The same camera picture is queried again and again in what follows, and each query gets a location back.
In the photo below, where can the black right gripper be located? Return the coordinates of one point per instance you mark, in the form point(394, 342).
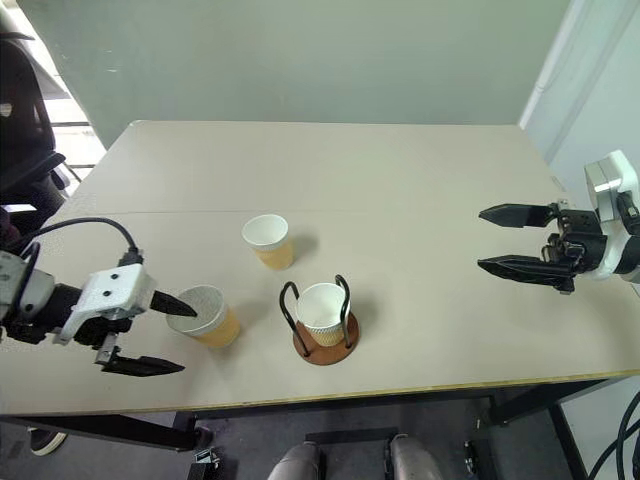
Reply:
point(580, 242)

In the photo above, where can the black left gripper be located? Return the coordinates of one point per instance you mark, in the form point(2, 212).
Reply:
point(102, 330)

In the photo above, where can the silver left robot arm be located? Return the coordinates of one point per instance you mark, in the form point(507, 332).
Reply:
point(37, 295)

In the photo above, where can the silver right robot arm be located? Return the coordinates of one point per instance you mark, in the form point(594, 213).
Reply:
point(631, 235)

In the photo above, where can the tan white paper cup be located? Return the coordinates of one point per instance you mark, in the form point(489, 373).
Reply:
point(220, 327)
point(322, 325)
point(275, 252)

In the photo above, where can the dark shoe white sole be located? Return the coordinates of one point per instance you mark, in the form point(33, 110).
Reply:
point(45, 441)

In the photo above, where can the black office chair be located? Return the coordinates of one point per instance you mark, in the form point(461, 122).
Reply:
point(22, 125)

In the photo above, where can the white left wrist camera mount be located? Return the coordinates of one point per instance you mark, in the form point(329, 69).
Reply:
point(112, 295)

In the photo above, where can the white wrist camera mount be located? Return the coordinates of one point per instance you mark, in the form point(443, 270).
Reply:
point(112, 295)
point(607, 175)

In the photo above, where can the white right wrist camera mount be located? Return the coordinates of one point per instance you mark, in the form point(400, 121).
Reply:
point(607, 175)

